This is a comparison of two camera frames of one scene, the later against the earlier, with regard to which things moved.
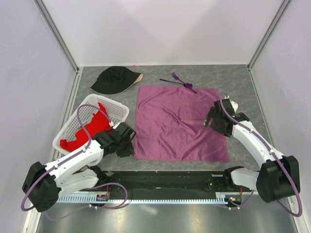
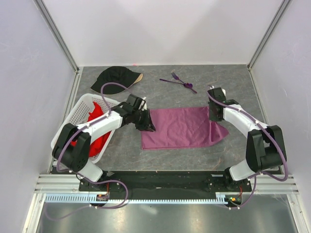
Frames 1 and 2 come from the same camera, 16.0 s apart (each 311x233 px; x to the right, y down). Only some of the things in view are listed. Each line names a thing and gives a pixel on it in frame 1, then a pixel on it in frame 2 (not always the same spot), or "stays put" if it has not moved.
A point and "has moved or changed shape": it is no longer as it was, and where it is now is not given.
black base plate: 198,181 stays put
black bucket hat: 115,79 stays put
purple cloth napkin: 170,125 has moved or changed shape
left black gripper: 129,150 → 147,124
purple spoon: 187,85 stays put
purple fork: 176,77 stays put
